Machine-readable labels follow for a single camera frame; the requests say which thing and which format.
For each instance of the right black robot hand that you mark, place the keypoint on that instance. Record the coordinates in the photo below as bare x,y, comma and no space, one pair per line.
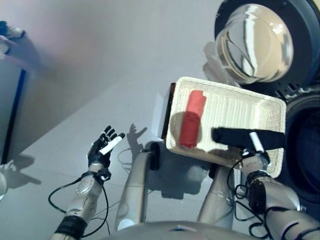
256,142

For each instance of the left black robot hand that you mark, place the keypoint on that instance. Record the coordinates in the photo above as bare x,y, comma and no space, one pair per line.
98,155

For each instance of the black cloth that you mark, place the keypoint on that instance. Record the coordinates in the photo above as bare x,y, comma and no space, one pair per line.
232,137

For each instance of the red cloth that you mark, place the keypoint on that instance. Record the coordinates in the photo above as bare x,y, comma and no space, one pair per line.
193,120

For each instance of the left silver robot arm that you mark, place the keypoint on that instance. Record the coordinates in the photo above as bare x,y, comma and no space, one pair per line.
85,197

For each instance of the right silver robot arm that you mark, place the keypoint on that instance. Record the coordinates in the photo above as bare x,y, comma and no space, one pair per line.
280,197

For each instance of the white wicker laundry basket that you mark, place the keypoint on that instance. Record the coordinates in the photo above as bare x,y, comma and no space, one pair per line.
232,107

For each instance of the left silver robot leg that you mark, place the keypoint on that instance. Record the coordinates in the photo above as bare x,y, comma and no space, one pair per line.
135,190

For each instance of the silver robot leg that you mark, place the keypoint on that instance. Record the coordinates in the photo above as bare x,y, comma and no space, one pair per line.
220,200
135,190

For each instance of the right silver robot leg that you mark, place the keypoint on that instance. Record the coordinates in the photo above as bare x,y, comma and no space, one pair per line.
220,200

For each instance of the black stool under basket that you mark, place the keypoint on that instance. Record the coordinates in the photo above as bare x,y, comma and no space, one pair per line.
168,110

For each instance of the dark-edged grey panel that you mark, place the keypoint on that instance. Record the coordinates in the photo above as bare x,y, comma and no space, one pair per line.
12,112

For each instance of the round glass washer door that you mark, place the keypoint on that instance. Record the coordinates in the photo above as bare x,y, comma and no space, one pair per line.
260,45

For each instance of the grey robot torso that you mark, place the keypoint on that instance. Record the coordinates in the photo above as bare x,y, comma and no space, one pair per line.
187,231

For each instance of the person in white jacket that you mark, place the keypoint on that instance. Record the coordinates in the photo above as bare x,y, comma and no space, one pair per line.
13,32

